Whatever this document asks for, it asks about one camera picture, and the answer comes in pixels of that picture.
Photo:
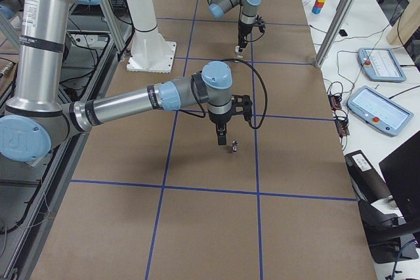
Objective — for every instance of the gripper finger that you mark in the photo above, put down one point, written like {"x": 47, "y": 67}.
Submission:
{"x": 240, "y": 48}
{"x": 221, "y": 134}

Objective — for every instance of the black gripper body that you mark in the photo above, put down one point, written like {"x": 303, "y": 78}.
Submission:
{"x": 243, "y": 29}
{"x": 220, "y": 119}

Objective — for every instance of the white brass PPR valve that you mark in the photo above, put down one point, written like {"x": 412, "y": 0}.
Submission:
{"x": 238, "y": 52}

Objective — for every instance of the grey metal pipe fitting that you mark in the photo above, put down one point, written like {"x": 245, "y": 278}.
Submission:
{"x": 234, "y": 146}

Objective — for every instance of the blue toy block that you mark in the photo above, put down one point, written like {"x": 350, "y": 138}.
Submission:
{"x": 316, "y": 10}

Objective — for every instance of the red toy block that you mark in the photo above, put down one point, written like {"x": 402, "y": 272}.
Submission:
{"x": 318, "y": 5}

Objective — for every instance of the small black square object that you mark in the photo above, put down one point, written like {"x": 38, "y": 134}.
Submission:
{"x": 342, "y": 33}

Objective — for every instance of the far teach pendant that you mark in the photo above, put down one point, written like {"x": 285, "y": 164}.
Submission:
{"x": 380, "y": 65}

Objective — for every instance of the teach pendant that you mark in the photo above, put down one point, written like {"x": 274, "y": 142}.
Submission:
{"x": 378, "y": 111}
{"x": 380, "y": 65}

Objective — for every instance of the near teach pendant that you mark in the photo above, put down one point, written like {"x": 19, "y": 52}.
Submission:
{"x": 378, "y": 111}

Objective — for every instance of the wooden board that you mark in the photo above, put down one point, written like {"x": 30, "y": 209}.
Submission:
{"x": 406, "y": 25}

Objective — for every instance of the black monitor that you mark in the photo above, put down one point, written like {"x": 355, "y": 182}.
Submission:
{"x": 401, "y": 173}

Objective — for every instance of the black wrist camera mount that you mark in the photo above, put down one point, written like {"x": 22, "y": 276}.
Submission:
{"x": 242, "y": 105}
{"x": 260, "y": 24}

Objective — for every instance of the white camera stand base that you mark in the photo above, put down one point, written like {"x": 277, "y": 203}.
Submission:
{"x": 150, "y": 52}

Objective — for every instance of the aluminium frame post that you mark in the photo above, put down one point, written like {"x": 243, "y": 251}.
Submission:
{"x": 341, "y": 12}

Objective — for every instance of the aluminium table frame rail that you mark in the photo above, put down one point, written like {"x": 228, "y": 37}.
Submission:
{"x": 31, "y": 193}

